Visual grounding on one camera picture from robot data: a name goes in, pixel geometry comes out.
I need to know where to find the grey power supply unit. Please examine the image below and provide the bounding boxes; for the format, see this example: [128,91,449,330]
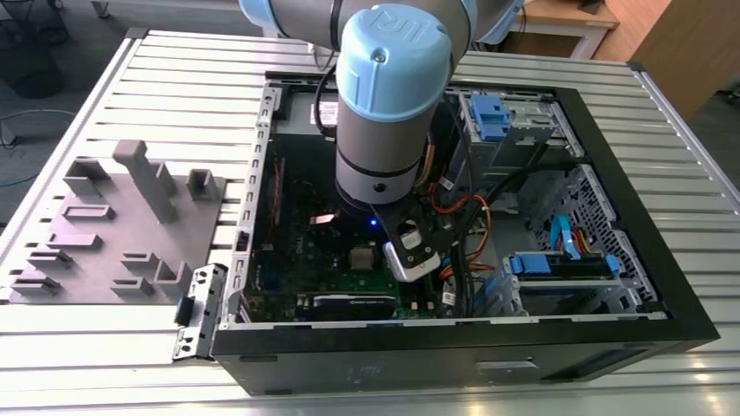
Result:
[270,92,342,192]

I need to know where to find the thin red wire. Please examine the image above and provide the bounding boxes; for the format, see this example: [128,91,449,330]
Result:
[270,155,286,227]

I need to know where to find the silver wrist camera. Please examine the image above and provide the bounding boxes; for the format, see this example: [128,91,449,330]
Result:
[380,240,445,283]

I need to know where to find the grey parts rack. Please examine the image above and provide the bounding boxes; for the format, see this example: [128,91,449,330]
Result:
[8,139,232,307]

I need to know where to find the thick black cable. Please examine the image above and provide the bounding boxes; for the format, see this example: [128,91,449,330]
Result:
[449,159,581,316]

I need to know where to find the CPU socket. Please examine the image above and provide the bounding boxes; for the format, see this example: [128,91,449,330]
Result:
[344,240,385,276]

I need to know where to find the black bin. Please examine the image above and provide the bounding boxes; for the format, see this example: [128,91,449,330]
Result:
[0,41,65,100]

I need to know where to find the orange wire bundle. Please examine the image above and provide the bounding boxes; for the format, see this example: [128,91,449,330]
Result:
[430,193,498,283]

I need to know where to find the red orange disk wires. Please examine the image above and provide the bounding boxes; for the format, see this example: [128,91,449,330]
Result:
[577,228,606,257]

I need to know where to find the multicolour power wire bundle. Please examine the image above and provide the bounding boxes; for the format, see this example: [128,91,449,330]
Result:
[422,129,438,187]

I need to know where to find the black PC case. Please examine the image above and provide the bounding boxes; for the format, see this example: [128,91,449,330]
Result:
[208,71,722,398]

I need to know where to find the CPU with silver top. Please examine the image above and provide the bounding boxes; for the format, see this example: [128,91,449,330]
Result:
[349,244,378,271]

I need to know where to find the pale blue network cable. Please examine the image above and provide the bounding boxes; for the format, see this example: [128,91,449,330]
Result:
[0,107,77,188]

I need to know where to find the short blue flat wire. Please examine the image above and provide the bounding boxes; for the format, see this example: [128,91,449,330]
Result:
[477,276,508,314]

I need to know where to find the Nvidia graphics card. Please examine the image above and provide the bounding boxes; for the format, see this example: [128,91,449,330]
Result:
[297,292,400,322]

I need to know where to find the metal side bracket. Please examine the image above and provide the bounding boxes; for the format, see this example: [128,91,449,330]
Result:
[170,262,229,361]

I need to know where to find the blue disk bay latch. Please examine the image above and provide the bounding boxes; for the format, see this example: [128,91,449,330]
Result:
[470,94,513,140]

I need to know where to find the wooden desk white frame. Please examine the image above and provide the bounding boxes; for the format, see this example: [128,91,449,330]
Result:
[508,0,621,62]

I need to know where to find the blue VGA port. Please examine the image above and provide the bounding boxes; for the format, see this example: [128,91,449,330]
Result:
[256,266,282,291]

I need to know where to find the low grey metal disk bay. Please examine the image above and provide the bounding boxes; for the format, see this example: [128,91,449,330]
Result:
[500,250,642,316]

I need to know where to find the tall grey metal disk bay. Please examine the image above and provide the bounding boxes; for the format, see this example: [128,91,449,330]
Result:
[456,91,585,205]

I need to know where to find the green Dell motherboard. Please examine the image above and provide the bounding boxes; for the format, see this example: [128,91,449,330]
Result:
[248,190,461,322]

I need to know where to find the wooden cabinet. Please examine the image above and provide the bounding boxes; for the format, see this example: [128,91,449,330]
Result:
[626,0,740,125]

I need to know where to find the hard disk in blue carrier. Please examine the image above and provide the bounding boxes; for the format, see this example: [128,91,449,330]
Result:
[508,253,621,278]

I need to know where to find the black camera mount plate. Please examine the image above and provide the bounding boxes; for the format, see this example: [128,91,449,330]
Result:
[369,201,458,268]

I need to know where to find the blue flat disk wire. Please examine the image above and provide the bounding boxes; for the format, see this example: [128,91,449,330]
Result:
[552,215,585,261]

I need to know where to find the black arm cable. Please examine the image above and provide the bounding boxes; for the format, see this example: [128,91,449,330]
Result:
[313,0,344,142]

